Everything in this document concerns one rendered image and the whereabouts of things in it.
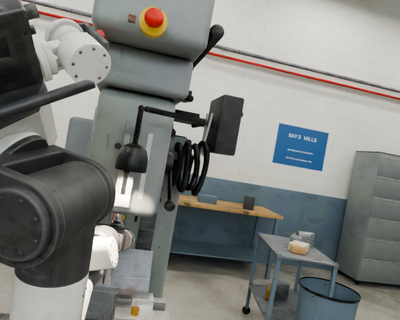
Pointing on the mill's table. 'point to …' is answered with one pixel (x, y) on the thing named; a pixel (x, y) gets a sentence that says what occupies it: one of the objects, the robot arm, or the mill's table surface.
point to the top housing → (116, 20)
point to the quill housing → (149, 206)
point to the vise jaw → (140, 314)
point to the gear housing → (148, 73)
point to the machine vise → (123, 301)
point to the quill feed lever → (169, 183)
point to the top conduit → (217, 33)
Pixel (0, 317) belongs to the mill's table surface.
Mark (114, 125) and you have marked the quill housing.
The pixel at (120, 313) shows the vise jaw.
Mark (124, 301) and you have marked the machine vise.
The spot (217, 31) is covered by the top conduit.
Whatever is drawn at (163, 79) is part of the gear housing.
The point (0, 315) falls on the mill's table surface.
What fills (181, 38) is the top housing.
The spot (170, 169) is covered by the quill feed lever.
